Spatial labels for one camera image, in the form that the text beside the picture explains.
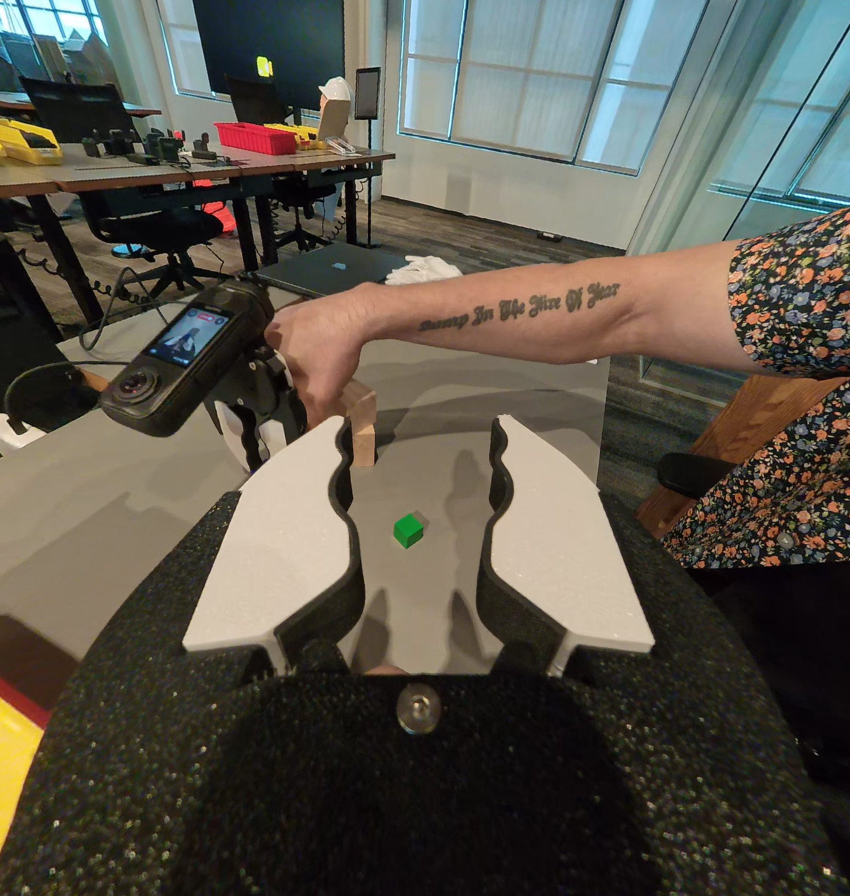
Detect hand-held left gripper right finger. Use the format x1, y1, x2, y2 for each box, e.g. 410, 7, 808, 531
477, 413, 657, 678

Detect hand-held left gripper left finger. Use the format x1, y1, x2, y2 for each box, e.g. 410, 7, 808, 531
182, 415, 367, 676

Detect wooden block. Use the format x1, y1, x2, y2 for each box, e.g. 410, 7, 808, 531
339, 381, 378, 469

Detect person's right forearm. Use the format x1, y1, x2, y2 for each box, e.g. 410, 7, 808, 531
358, 238, 762, 375

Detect person's right hand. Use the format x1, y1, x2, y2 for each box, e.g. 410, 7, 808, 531
264, 282, 378, 428

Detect black laptop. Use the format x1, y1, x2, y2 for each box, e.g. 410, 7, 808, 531
255, 241, 410, 298

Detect orange safety vest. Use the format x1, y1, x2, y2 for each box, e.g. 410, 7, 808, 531
192, 178, 235, 239

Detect wooden desk with black legs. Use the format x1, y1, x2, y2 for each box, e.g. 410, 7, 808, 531
239, 143, 395, 267
0, 150, 258, 323

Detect white power adapter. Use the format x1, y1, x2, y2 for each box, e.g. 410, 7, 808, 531
0, 413, 48, 450

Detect white gloves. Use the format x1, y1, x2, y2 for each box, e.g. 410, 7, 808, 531
385, 255, 463, 287

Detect row of black chargers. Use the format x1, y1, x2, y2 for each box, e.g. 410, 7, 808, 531
82, 127, 233, 168

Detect red plastic bin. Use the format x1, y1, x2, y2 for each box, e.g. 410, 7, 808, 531
213, 122, 298, 156

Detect wooden bench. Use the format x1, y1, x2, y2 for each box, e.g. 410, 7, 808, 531
635, 371, 850, 540

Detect long yellow bin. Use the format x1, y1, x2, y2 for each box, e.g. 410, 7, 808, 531
264, 123, 328, 151

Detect black mesh office chair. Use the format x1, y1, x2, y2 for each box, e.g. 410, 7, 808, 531
20, 76, 226, 298

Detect tablet on floor stand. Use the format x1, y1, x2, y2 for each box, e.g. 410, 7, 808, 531
353, 66, 382, 249

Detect large black monitor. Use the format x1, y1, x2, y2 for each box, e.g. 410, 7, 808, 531
192, 0, 345, 106

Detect floral dress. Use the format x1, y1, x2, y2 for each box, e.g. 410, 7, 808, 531
663, 199, 850, 569

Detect large gridded window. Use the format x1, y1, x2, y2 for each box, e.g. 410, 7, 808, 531
397, 0, 678, 176

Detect thin black cable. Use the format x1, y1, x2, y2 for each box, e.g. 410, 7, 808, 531
78, 266, 258, 351

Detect thick black cable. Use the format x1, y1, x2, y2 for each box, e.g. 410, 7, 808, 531
5, 360, 111, 428

